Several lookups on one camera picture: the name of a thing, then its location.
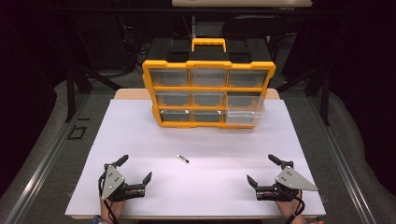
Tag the small white black marker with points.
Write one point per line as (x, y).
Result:
(182, 158)

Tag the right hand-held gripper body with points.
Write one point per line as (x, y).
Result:
(292, 180)

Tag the white table cover sheet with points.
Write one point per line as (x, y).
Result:
(202, 180)

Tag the set of clear organizer drawers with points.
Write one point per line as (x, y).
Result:
(169, 77)

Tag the person's right hand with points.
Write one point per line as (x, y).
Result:
(289, 207)

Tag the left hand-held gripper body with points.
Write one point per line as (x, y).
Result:
(112, 182)

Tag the black metal stand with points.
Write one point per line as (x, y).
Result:
(71, 93)
(325, 96)

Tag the clear plastic drawer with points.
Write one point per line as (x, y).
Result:
(244, 117)

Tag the person's left hand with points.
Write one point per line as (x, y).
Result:
(113, 210)

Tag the black chair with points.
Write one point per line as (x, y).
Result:
(249, 26)

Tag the yellow black organizer cabinet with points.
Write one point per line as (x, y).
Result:
(207, 64)

